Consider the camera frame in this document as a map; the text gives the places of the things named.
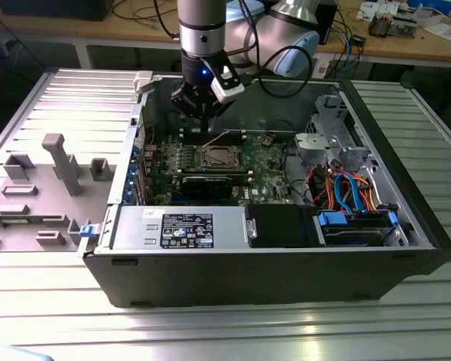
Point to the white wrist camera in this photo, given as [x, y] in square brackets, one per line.
[229, 88]

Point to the black graphics card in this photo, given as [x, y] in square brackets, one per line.
[206, 188]

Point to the coin battery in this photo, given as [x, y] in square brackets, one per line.
[268, 140]

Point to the grey parts rack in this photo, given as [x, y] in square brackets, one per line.
[41, 210]

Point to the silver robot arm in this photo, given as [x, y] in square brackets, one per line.
[201, 22]

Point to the green motherboard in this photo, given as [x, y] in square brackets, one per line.
[270, 176]

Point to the black box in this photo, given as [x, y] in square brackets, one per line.
[52, 9]

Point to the black PC case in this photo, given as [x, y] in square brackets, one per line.
[248, 278]

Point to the black RAM slot white clips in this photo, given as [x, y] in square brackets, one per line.
[189, 131]
[189, 138]

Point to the metal locking lever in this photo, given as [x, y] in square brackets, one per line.
[223, 160]
[217, 139]

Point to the silver CPU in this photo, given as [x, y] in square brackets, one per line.
[220, 156]

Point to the grey device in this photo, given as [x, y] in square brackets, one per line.
[404, 26]

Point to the hard disk in blue carrier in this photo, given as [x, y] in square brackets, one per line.
[351, 235]

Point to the white papers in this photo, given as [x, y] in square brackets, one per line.
[445, 31]

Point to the small black adapter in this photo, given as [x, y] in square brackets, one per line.
[359, 40]

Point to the grey metal drive cage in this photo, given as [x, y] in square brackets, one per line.
[315, 144]

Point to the blue case latch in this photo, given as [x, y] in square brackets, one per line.
[88, 231]

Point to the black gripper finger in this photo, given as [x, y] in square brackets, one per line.
[189, 101]
[214, 107]

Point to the white case latch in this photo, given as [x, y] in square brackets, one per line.
[143, 80]

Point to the grey power supply unit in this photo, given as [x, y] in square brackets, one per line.
[135, 229]

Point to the black desktop device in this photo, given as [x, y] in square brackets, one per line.
[330, 19]

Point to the brown coil device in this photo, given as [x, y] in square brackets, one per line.
[379, 26]

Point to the wooden workbench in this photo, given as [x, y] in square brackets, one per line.
[79, 30]

